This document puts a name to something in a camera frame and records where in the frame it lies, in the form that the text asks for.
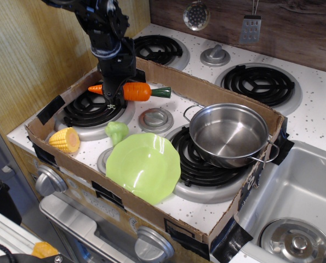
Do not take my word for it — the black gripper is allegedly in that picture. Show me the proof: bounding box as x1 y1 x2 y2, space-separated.
98 37 136 110

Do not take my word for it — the orange toy carrot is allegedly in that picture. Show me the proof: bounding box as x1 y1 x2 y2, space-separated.
88 82 171 102

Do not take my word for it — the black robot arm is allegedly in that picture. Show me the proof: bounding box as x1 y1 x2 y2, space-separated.
44 1 136 106

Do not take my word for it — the green plastic plate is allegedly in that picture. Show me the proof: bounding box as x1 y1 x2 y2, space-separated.
106 133 181 205

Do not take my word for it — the front left black burner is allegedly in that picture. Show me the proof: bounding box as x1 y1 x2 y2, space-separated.
54 90 135 141

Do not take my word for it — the black burner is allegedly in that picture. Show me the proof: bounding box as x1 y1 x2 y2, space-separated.
215 63 302 116
54 90 135 141
134 35 190 71
166 124 249 204

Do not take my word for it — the green toy broccoli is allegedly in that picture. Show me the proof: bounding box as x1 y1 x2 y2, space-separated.
105 121 129 146

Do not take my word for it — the grey centre stove knob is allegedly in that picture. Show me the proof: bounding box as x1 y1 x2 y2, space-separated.
139 108 174 134

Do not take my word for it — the grey stove knob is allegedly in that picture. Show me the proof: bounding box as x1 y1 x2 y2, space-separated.
200 44 231 67
139 108 174 134

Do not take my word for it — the yellow toy corn cob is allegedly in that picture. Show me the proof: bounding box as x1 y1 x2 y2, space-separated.
48 127 80 153

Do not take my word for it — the back left black burner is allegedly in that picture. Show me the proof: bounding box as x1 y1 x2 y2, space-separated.
134 35 190 71

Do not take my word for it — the cardboard fence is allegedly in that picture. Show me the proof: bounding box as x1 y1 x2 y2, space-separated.
25 56 295 261

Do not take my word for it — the grey left oven knob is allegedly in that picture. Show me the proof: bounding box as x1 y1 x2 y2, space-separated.
35 164 68 197

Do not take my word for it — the grey oven knob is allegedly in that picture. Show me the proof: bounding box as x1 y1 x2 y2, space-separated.
134 226 175 263
35 164 68 197

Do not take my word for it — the grey back stove knob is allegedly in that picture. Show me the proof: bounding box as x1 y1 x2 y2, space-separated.
200 44 231 67

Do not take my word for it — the hanging metal strainer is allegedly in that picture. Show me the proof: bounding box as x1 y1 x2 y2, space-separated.
183 1 210 31

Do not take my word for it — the stainless steel pot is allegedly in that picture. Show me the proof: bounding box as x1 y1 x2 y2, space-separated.
184 103 280 169

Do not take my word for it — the front right black burner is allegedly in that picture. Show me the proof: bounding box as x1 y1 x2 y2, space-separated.
166 124 249 204

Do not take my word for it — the grey right oven knob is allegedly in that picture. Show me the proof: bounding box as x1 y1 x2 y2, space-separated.
134 226 175 263

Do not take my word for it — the back right black burner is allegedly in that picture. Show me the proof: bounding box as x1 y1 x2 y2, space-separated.
215 63 302 116

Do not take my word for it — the orange toy piece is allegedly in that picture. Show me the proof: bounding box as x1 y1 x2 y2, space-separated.
31 242 59 259

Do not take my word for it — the steel sink basin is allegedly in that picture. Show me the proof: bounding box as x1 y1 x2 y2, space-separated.
210 140 326 263

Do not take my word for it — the steel pot lid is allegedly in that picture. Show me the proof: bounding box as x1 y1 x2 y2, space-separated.
258 218 326 262

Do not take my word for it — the grey oven door handle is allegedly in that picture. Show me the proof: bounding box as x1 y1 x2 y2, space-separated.
39 195 138 262

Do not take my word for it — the black cable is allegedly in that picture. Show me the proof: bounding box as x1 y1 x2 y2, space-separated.
0 240 18 263

